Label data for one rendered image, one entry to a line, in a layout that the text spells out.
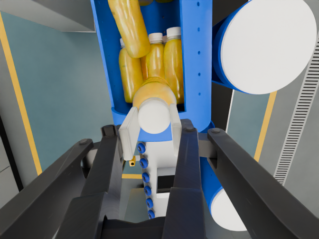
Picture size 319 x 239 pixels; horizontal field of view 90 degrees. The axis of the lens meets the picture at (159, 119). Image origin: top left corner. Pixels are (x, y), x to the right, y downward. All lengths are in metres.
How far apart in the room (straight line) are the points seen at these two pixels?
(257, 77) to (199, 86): 0.28
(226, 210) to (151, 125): 0.69
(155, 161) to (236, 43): 0.55
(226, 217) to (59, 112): 1.69
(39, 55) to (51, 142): 0.88
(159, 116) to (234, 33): 0.43
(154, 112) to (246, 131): 1.77
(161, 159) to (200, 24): 0.56
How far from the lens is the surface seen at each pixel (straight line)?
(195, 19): 0.36
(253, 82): 0.60
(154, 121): 0.19
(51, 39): 1.84
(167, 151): 0.73
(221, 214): 0.85
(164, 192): 0.66
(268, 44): 0.61
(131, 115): 0.16
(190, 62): 0.34
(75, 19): 1.36
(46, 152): 2.22
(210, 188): 0.81
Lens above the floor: 1.56
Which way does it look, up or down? 71 degrees down
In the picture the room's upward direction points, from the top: 179 degrees counter-clockwise
